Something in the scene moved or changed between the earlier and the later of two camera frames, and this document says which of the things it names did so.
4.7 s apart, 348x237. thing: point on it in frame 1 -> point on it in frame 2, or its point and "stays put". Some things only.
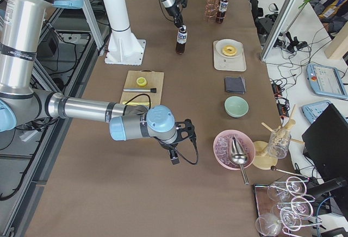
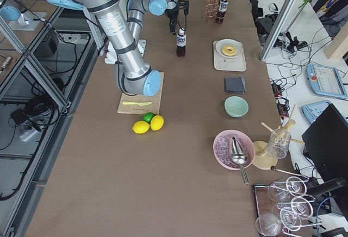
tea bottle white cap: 181,39 stays put
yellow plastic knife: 136,103 stays put
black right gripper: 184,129 -> 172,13
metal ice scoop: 238,157 stays put
